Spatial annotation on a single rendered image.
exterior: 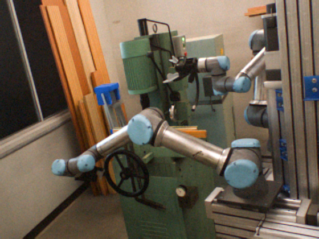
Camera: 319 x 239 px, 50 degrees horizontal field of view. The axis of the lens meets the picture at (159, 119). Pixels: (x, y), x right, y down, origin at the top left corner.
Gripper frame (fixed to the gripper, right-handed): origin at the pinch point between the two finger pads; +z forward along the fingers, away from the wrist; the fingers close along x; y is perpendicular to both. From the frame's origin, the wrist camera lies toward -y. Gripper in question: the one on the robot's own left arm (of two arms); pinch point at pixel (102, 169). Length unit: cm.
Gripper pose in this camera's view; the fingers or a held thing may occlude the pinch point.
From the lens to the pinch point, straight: 194.3
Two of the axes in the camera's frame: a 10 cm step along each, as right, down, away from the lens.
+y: -0.8, 9.8, -2.0
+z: 4.6, 2.2, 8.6
